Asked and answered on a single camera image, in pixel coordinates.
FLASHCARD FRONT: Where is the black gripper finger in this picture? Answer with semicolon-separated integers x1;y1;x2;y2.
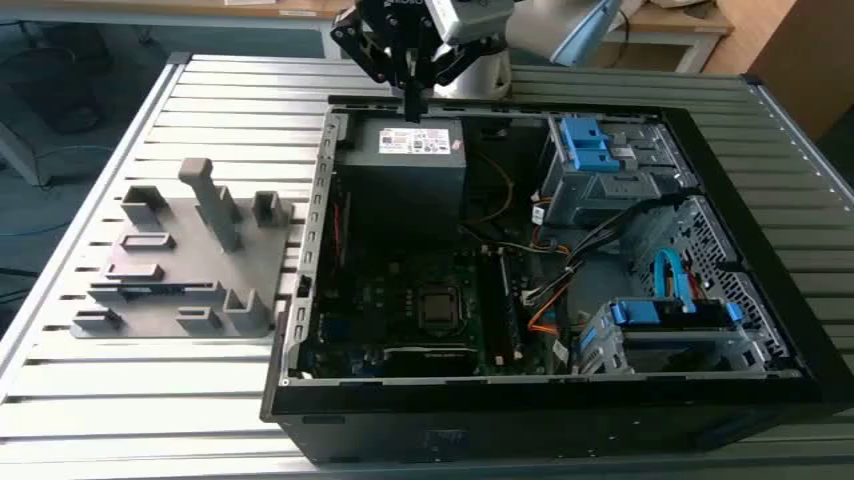
414;37;511;124
330;19;416;124

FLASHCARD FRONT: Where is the grey power supply unit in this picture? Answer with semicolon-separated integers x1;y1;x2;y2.
332;117;467;241

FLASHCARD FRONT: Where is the grey metal disk bay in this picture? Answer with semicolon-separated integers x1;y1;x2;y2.
576;299;793;376
538;114;702;231

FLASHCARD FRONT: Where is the grey parts rack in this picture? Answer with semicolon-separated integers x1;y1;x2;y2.
69;157;296;341

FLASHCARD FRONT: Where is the dark motherboard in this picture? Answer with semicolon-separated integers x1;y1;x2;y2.
312;239;575;379

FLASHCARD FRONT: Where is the silver CPU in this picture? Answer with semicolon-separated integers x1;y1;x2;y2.
420;293;462;321

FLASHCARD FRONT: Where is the brown wooden cabinet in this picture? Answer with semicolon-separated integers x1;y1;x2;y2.
703;0;854;146

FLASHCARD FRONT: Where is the blue disk carrier with disk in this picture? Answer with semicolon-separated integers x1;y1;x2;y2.
610;297;746;331

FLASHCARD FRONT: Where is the black graphics card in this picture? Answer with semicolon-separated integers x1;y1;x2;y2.
380;346;483;379

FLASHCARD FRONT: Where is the black PC case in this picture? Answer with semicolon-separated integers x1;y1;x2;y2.
258;93;846;466

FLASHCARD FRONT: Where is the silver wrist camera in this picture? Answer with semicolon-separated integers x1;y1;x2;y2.
426;0;516;46

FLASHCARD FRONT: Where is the yellow wire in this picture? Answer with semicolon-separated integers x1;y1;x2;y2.
463;152;515;224

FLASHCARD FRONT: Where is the red wire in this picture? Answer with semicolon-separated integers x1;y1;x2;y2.
330;192;352;261

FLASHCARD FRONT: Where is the black wire bundle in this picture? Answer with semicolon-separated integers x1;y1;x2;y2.
523;197;689;306

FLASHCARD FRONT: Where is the orange wire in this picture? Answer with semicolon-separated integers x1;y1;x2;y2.
527;294;568;334

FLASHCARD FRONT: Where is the blue data wire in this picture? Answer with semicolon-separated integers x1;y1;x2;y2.
651;248;699;314

